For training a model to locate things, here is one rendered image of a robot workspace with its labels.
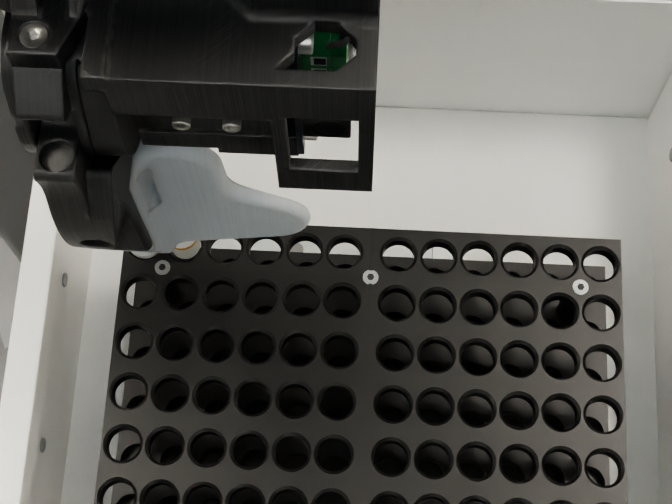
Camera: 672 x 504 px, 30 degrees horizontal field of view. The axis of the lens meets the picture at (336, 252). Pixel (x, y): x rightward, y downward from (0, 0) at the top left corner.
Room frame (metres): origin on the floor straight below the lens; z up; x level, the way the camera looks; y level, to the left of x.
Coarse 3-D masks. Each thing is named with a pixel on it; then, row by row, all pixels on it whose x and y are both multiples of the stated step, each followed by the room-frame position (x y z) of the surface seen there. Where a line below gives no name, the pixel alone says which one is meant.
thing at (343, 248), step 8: (224, 240) 0.18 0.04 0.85; (232, 240) 0.18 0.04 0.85; (264, 240) 0.18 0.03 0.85; (272, 240) 0.18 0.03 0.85; (224, 248) 0.17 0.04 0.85; (232, 248) 0.17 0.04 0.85; (240, 248) 0.17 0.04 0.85; (256, 248) 0.17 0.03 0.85; (264, 248) 0.17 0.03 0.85; (272, 248) 0.17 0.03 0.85; (280, 248) 0.17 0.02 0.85; (296, 248) 0.17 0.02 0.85; (304, 248) 0.17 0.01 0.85; (312, 248) 0.17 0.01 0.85; (336, 248) 0.17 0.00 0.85; (344, 248) 0.17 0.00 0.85; (352, 248) 0.17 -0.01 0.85; (392, 248) 0.17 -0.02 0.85; (400, 248) 0.17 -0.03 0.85; (432, 248) 0.17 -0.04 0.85; (392, 256) 0.17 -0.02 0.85; (400, 256) 0.17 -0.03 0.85; (408, 256) 0.17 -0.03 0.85; (424, 256) 0.17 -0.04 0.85; (432, 256) 0.17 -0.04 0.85
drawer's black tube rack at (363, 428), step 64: (256, 256) 0.16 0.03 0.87; (384, 256) 0.16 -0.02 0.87; (128, 320) 0.13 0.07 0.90; (192, 320) 0.13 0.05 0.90; (256, 320) 0.13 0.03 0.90; (320, 320) 0.13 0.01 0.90; (384, 320) 0.13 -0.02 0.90; (448, 320) 0.12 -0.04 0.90; (512, 320) 0.13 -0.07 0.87; (576, 320) 0.12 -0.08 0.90; (128, 384) 0.11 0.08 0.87; (192, 384) 0.10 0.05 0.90; (256, 384) 0.10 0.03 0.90; (320, 384) 0.10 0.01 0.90; (384, 384) 0.10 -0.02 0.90; (448, 384) 0.10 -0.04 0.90; (512, 384) 0.10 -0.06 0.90; (576, 384) 0.10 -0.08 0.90; (128, 448) 0.09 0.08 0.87; (192, 448) 0.09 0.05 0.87; (256, 448) 0.09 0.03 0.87; (320, 448) 0.09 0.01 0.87; (384, 448) 0.09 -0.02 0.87; (448, 448) 0.08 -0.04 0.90; (512, 448) 0.08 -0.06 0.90; (576, 448) 0.08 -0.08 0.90
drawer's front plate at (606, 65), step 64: (384, 0) 0.24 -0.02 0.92; (448, 0) 0.24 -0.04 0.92; (512, 0) 0.24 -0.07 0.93; (576, 0) 0.23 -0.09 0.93; (640, 0) 0.23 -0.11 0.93; (384, 64) 0.24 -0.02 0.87; (448, 64) 0.24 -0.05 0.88; (512, 64) 0.24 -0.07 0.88; (576, 64) 0.23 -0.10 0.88; (640, 64) 0.23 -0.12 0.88
